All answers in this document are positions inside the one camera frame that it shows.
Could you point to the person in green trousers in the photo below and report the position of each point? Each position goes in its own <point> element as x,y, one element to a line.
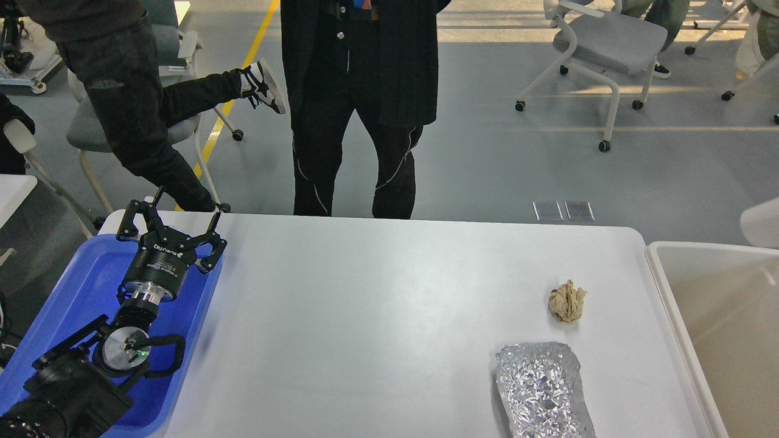
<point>667,14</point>

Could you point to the grey white office chair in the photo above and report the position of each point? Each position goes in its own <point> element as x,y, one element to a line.
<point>593,41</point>

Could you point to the right metal floor plate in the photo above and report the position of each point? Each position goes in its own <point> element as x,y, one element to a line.
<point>579,211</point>

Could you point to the white plastic bin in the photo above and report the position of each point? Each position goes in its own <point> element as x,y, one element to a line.
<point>722,304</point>

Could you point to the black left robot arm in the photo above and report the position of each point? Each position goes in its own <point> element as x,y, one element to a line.
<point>109,348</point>

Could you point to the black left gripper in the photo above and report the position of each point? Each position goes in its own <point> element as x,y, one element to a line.
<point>160,267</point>

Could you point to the grey chair behind people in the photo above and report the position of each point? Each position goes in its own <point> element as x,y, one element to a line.
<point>97,134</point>

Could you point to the white robot base far left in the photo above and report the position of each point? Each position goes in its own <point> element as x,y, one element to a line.
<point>28,55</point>

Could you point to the white chair at left edge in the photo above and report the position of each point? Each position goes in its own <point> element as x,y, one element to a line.
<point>22,140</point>

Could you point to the crumpled aluminium foil sheet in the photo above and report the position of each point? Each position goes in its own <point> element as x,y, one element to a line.
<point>541,389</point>

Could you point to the left metal floor plate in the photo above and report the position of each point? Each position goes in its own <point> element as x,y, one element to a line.
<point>548,211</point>

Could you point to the crumpled brown paper ball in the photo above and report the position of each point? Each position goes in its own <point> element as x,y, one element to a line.
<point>566,302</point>

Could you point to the white paper cup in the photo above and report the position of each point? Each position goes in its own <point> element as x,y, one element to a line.
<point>759,224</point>

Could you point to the metal floor plate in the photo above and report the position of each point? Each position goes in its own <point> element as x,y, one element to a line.
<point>548,211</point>
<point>579,211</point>

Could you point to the person in black coat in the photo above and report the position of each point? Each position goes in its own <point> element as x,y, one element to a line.
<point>377,59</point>

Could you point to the person in dark jeans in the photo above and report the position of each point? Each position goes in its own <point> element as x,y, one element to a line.
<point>128,91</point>

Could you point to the blue plastic tray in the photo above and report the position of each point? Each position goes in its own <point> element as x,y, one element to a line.
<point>86,290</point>

